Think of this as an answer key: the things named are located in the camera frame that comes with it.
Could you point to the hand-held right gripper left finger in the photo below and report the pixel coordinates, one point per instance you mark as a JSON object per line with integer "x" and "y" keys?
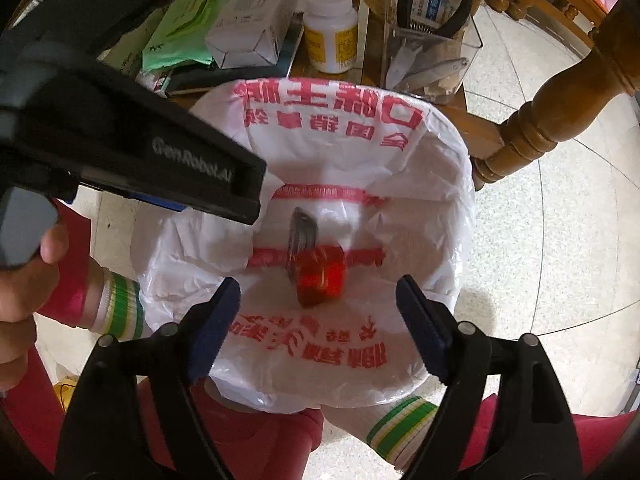
{"x": 212, "y": 332}

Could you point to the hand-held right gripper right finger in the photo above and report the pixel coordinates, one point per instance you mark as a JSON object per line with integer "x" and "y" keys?
{"x": 425, "y": 332}

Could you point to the red snack packet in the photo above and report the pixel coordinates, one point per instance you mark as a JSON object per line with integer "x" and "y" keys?
{"x": 320, "y": 280}

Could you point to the silver foil wrapper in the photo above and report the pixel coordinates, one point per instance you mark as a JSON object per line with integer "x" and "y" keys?
{"x": 302, "y": 230}

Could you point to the person's left hand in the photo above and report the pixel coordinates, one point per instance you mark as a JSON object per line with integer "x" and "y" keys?
{"x": 15, "y": 320}

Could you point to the small printed packet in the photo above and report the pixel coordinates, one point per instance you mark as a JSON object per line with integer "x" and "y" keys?
{"x": 152, "y": 81}

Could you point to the green plastic packet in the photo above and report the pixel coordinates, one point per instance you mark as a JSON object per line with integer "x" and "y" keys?
{"x": 190, "y": 25}

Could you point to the metal tray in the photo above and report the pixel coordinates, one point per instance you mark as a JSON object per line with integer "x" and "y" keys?
{"x": 287, "y": 52}

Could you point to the white carton box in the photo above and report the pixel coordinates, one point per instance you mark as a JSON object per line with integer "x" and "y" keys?
{"x": 260, "y": 10}

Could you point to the white pill bottle yellow label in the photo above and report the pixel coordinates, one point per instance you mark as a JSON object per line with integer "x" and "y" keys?
{"x": 330, "y": 15}

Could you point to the wooden side table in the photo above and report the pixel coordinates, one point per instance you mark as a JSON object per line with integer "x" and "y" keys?
{"x": 371, "y": 67}

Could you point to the silver metal tool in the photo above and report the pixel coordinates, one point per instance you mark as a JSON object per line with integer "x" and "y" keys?
{"x": 440, "y": 67}

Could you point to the clear plastic container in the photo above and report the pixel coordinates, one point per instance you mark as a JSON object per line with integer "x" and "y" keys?
{"x": 450, "y": 60}

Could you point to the turned wooden table leg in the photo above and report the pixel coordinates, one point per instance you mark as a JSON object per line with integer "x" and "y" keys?
{"x": 565, "y": 95}

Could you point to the blue and white packet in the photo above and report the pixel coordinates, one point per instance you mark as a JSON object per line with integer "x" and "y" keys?
{"x": 437, "y": 5}

